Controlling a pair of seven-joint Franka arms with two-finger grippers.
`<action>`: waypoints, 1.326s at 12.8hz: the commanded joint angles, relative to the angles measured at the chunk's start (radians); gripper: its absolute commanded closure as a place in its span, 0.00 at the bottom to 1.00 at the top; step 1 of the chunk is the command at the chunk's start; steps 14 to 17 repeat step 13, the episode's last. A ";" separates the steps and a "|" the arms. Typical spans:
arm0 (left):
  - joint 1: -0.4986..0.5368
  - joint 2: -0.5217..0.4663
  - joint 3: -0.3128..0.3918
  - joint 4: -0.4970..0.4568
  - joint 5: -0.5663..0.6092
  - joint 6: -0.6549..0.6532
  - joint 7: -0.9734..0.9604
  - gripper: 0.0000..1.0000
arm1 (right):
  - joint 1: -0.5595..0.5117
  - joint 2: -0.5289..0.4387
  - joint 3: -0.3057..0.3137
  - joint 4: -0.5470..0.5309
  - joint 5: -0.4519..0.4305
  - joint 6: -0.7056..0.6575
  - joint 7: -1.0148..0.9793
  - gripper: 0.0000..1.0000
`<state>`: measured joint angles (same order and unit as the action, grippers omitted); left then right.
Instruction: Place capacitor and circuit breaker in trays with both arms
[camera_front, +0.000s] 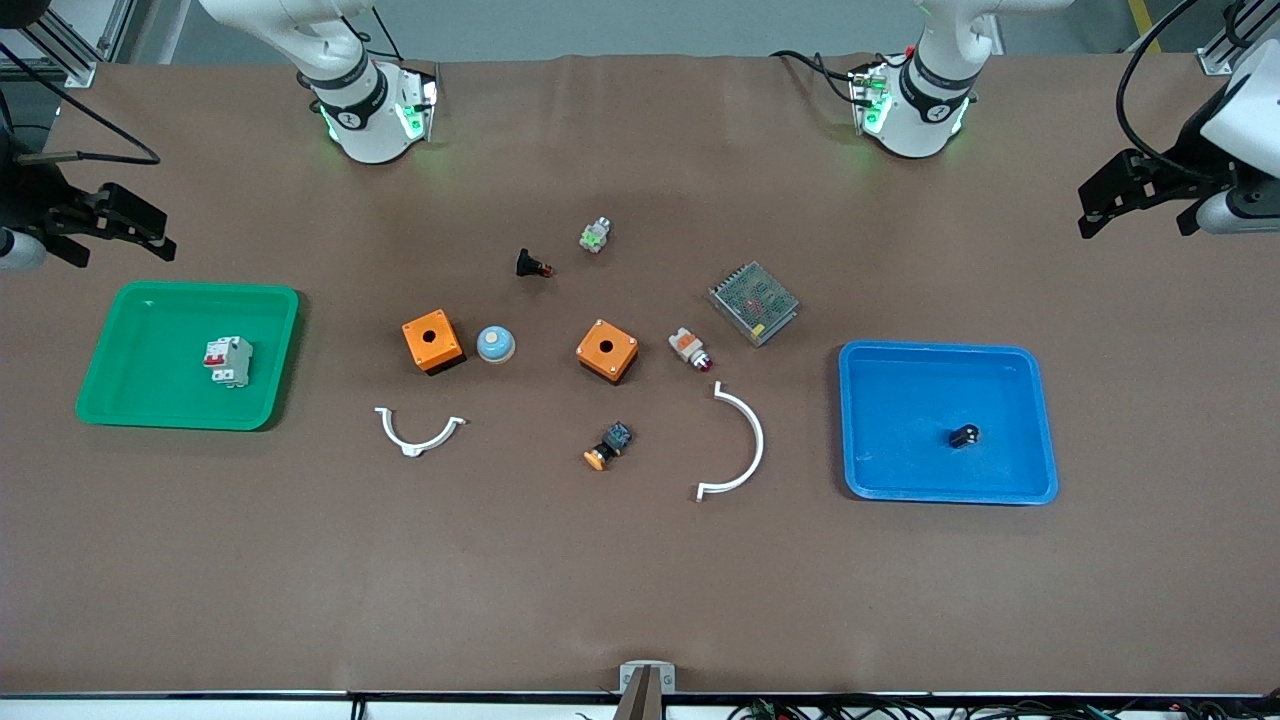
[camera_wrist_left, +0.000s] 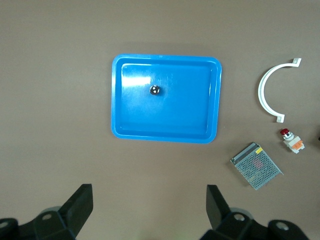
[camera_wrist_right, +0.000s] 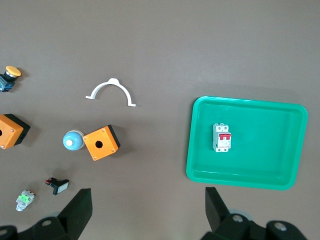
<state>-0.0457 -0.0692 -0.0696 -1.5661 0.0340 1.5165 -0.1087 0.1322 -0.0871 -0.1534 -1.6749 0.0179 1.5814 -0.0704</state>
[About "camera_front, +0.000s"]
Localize white circuit breaker red switch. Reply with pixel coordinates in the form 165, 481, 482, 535
203, 336, 252, 389

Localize green plastic tray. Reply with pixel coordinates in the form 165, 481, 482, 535
75, 282, 301, 433

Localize blue plastic tray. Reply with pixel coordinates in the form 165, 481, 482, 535
838, 340, 1059, 506

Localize orange button box black base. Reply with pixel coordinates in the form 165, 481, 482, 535
402, 309, 466, 376
576, 319, 640, 385

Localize small white curved clamp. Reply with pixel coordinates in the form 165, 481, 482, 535
374, 406, 467, 458

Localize metal mesh power supply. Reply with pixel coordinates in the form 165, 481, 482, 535
708, 261, 800, 348

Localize large white curved arc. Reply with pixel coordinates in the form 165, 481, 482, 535
696, 381, 766, 502

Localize red white orange indicator lamp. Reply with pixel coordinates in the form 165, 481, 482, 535
668, 326, 715, 374

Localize orange black push button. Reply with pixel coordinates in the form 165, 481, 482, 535
583, 421, 633, 472

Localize brown table mat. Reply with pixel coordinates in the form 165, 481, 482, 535
0, 52, 1280, 696

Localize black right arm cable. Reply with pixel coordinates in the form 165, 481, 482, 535
0, 40, 163, 167

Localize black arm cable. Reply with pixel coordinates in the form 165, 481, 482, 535
1115, 0, 1206, 171
0, 40, 163, 167

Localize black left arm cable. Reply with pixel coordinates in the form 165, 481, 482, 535
1115, 0, 1206, 171

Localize aluminium frame profile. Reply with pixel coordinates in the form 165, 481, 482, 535
1198, 0, 1263, 77
20, 0, 136, 89

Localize black base cable bundle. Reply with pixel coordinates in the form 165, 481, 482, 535
340, 0, 406, 63
770, 48, 871, 106

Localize grey metal edge bracket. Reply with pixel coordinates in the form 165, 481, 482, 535
620, 660, 677, 695

